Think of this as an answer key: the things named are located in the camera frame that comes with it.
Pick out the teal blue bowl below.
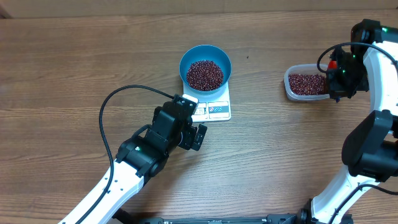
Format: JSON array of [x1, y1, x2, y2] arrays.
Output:
[[179, 45, 232, 94]]

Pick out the white digital kitchen scale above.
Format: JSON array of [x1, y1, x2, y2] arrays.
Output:
[[183, 83, 231, 123]]

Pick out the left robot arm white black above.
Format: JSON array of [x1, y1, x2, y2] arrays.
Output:
[[61, 94, 207, 224]]

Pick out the red measuring scoop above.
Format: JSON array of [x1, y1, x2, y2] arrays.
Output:
[[327, 60, 338, 70]]

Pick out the clear plastic container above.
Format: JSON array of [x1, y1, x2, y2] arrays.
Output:
[[284, 63, 330, 101]]

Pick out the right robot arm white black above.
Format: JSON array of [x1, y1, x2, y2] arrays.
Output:
[[295, 19, 397, 223]]

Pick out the red beans in bowl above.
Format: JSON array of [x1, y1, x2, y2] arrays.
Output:
[[186, 60, 224, 91]]

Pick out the red adzuki beans pile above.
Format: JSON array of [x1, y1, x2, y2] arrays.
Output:
[[288, 73, 326, 95]]

